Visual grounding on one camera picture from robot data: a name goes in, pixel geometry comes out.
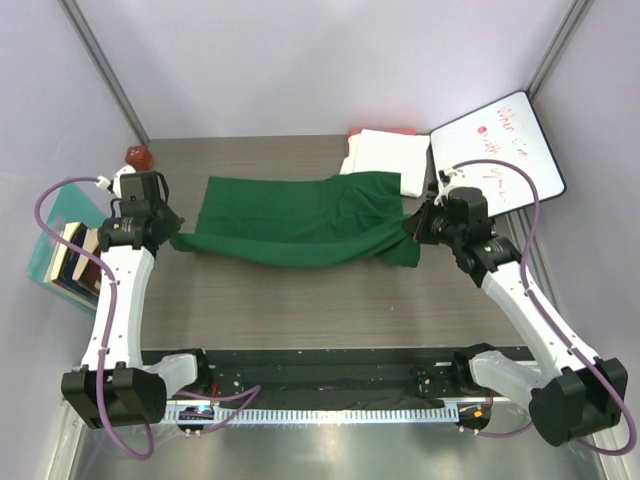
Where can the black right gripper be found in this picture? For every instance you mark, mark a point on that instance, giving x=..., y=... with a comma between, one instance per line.
x=418, y=224

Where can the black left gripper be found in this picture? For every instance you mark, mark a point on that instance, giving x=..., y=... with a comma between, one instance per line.
x=172, y=224

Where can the white dry-erase board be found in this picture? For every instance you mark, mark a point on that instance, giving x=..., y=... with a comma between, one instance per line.
x=505, y=130

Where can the green t shirt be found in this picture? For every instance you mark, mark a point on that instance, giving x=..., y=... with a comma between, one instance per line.
x=303, y=224

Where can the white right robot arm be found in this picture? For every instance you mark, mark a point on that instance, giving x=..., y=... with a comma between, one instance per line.
x=572, y=392

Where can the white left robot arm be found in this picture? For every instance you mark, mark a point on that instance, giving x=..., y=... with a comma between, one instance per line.
x=113, y=387

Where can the stack of books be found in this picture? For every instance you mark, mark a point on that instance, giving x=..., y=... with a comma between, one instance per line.
x=72, y=274

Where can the red cube block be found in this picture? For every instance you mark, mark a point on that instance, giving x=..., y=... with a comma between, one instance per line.
x=140, y=158

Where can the teal plastic folder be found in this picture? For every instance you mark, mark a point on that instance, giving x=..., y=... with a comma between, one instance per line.
x=70, y=204

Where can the folded white t shirt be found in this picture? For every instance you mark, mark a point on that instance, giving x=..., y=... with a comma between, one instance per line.
x=405, y=155

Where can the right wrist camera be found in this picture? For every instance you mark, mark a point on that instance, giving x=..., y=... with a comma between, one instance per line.
x=451, y=179

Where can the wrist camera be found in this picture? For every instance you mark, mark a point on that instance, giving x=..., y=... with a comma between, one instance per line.
x=451, y=179
x=113, y=184

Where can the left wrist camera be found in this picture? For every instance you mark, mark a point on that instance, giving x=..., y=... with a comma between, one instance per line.
x=113, y=184

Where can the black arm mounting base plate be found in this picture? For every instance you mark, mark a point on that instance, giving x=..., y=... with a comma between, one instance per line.
x=338, y=379

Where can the white slotted cable duct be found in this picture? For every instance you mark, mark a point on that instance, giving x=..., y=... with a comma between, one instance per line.
x=193, y=414

